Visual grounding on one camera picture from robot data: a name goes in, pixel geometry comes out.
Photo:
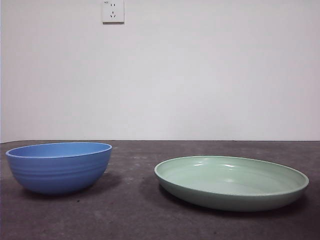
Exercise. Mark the pale green round plate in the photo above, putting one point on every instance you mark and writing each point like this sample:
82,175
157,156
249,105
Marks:
230,197

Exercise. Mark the blue ribbed bowl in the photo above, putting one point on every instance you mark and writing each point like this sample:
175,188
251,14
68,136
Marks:
58,175

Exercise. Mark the white wall power socket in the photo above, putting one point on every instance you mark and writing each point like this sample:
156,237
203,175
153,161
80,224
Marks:
113,18

